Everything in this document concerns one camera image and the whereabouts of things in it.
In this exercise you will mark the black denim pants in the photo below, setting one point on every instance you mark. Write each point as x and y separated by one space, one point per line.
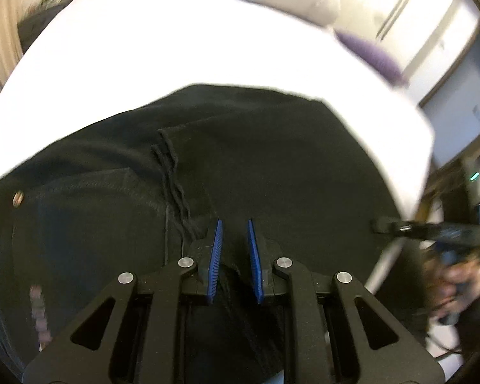
264 160

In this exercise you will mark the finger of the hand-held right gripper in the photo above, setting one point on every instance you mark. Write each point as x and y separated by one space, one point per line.
400 228

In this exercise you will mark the person's right hand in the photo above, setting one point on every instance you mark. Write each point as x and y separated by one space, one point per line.
456 284

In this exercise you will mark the bed with white sheet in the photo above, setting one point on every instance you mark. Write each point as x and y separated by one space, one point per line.
184 40

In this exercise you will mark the grey door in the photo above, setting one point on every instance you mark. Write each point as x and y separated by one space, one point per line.
464 100

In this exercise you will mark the white wardrobe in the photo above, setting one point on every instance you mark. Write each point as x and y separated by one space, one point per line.
424 8

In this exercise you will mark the purple cushion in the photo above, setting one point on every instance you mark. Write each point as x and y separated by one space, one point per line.
368 52

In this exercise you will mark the grey nightstand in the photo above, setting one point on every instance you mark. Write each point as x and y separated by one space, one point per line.
36 28

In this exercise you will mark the cream curtain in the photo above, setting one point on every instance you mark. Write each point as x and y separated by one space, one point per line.
0 48

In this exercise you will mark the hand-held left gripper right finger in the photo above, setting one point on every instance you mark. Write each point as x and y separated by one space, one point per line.
254 264

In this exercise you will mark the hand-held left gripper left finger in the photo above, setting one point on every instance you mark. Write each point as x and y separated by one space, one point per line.
215 264

